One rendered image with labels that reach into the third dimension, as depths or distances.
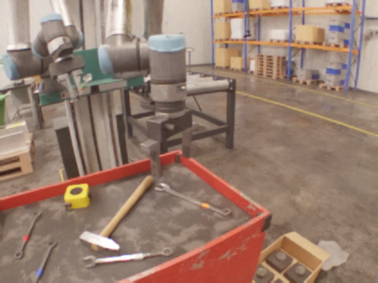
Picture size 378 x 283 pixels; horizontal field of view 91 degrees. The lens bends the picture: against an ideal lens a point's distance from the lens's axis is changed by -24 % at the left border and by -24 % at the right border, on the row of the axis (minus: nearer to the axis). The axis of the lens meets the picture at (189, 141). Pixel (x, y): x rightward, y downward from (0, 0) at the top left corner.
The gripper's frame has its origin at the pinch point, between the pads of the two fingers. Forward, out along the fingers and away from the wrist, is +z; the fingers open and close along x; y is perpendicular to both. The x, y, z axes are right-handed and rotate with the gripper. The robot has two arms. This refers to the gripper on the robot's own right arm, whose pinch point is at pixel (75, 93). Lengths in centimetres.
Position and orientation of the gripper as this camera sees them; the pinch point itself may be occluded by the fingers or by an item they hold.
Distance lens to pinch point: 90.9
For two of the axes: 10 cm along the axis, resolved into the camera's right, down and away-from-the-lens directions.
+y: -5.9, 1.1, 8.0
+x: -7.1, 3.9, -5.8
